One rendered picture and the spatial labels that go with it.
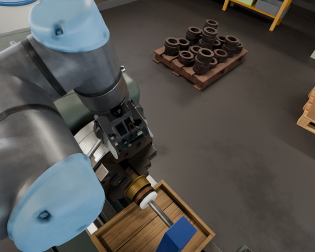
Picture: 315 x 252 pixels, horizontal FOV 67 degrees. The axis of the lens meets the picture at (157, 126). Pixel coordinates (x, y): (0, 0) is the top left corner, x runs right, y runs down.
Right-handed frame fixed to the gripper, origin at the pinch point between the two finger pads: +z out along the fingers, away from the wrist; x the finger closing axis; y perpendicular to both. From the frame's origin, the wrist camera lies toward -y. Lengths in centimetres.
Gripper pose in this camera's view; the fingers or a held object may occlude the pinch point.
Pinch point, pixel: (127, 136)
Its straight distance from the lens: 57.2
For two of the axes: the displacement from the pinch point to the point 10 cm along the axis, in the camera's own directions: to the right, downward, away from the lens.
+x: 8.4, -5.1, 1.6
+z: 1.2, 4.6, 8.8
